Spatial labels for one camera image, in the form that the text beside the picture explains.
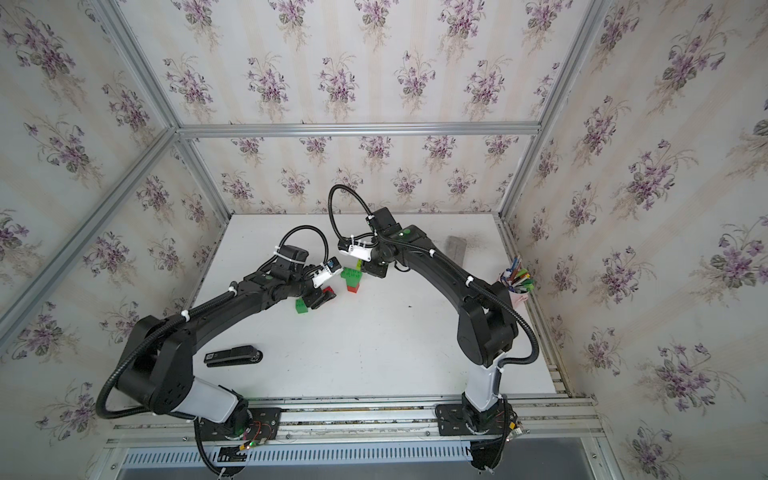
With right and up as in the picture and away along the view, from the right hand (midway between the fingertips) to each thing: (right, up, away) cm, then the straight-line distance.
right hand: (373, 258), depth 86 cm
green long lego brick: (-7, -6, +5) cm, 11 cm away
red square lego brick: (-7, -11, +11) cm, 17 cm away
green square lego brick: (-23, -15, +4) cm, 27 cm away
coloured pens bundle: (+44, -6, +3) cm, 44 cm away
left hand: (-14, -8, +3) cm, 16 cm away
